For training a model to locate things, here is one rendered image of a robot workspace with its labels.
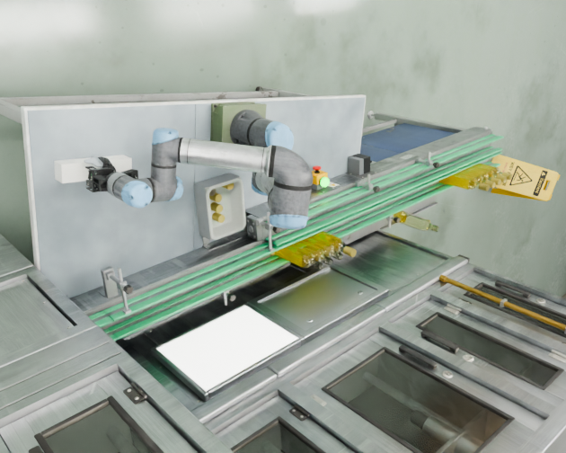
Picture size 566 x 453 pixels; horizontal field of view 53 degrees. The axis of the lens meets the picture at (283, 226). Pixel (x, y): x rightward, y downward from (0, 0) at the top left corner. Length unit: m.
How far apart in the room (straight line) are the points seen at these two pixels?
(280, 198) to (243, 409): 0.66
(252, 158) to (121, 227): 0.67
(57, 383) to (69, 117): 0.88
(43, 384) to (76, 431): 0.18
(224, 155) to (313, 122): 0.98
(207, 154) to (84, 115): 0.49
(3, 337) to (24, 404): 0.33
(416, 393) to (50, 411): 1.10
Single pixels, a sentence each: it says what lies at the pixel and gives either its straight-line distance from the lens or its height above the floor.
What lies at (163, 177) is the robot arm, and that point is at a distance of 1.72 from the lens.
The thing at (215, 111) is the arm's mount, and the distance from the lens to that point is 2.22.
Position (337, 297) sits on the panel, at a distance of 2.30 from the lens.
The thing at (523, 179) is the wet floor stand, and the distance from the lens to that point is 5.46.
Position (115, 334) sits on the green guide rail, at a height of 0.94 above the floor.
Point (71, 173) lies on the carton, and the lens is 1.94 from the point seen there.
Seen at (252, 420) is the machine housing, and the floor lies 1.47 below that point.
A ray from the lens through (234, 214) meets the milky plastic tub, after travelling 2.35.
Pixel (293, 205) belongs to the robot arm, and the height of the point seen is 1.40.
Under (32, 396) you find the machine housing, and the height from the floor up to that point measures 1.41.
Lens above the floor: 2.56
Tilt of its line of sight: 44 degrees down
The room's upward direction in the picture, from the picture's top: 113 degrees clockwise
